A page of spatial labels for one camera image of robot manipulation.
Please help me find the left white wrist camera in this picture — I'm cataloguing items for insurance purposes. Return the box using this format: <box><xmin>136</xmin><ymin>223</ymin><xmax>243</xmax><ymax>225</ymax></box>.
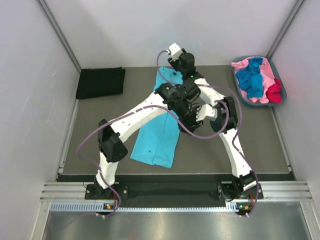
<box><xmin>195</xmin><ymin>103</ymin><xmax>218</xmax><ymax>123</ymax></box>

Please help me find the light blue t shirt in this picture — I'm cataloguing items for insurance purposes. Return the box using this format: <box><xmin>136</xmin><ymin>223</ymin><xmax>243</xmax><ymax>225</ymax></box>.
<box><xmin>129</xmin><ymin>65</ymin><xmax>185</xmax><ymax>169</ymax></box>

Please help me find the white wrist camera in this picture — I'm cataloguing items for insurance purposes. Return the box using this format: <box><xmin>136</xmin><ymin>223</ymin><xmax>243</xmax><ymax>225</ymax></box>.
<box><xmin>167</xmin><ymin>43</ymin><xmax>184</xmax><ymax>61</ymax></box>
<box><xmin>195</xmin><ymin>103</ymin><xmax>218</xmax><ymax>123</ymax></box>

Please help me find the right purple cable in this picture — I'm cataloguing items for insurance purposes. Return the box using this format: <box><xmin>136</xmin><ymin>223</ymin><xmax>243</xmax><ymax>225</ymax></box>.
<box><xmin>156</xmin><ymin>49</ymin><xmax>259</xmax><ymax>217</ymax></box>

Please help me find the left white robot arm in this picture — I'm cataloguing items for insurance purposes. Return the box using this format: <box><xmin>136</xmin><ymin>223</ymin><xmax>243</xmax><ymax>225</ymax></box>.
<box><xmin>94</xmin><ymin>83</ymin><xmax>203</xmax><ymax>199</ymax></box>

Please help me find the blue laundry basket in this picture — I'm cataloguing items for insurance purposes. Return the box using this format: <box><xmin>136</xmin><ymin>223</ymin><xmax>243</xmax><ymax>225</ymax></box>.
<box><xmin>232</xmin><ymin>56</ymin><xmax>287</xmax><ymax>107</ymax></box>

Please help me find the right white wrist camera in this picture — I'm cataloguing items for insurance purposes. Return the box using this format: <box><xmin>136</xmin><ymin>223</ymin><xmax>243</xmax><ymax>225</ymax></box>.
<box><xmin>167</xmin><ymin>43</ymin><xmax>184</xmax><ymax>61</ymax></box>

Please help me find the dark blue t shirt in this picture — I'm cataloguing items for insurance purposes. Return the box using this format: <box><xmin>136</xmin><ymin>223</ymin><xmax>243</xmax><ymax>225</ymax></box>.
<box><xmin>235</xmin><ymin>57</ymin><xmax>264</xmax><ymax>98</ymax></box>

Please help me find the corner aluminium post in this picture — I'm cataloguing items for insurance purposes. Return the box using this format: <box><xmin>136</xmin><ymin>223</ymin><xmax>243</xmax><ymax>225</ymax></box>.
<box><xmin>36</xmin><ymin>0</ymin><xmax>82</xmax><ymax>73</ymax></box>
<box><xmin>266</xmin><ymin>0</ymin><xmax>306</xmax><ymax>59</ymax></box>

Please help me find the slotted cable duct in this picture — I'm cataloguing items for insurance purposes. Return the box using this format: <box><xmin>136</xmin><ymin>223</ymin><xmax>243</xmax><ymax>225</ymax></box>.
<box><xmin>50</xmin><ymin>202</ymin><xmax>250</xmax><ymax>213</ymax></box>

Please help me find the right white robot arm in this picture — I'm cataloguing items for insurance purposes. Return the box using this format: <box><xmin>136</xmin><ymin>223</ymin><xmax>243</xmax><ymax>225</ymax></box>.
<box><xmin>166</xmin><ymin>49</ymin><xmax>259</xmax><ymax>202</ymax></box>

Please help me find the magenta t shirt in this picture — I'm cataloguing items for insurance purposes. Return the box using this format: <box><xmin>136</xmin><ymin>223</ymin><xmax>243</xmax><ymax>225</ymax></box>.
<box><xmin>266</xmin><ymin>78</ymin><xmax>282</xmax><ymax>104</ymax></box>

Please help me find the pink t shirt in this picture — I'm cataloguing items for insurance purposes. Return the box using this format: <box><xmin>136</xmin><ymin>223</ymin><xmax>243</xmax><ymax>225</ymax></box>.
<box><xmin>231</xmin><ymin>56</ymin><xmax>275</xmax><ymax>105</ymax></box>

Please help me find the right corner aluminium post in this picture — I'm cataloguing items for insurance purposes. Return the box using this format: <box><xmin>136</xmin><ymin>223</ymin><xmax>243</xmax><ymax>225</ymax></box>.
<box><xmin>266</xmin><ymin>0</ymin><xmax>306</xmax><ymax>59</ymax></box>

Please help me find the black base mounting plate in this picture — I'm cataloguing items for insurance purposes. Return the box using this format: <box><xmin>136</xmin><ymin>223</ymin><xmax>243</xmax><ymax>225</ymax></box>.
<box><xmin>84</xmin><ymin>181</ymin><xmax>264</xmax><ymax>208</ymax></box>

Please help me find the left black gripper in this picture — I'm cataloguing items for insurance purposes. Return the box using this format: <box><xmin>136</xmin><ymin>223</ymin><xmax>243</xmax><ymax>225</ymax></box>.
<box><xmin>171</xmin><ymin>102</ymin><xmax>202</xmax><ymax>135</ymax></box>

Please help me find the folded black t shirt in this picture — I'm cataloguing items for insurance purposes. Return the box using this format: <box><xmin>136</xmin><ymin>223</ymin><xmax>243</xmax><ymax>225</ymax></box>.
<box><xmin>75</xmin><ymin>67</ymin><xmax>126</xmax><ymax>100</ymax></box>

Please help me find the left corner aluminium post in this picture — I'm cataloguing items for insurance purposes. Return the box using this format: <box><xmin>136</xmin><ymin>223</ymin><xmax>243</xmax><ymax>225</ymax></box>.
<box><xmin>36</xmin><ymin>0</ymin><xmax>82</xmax><ymax>73</ymax></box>

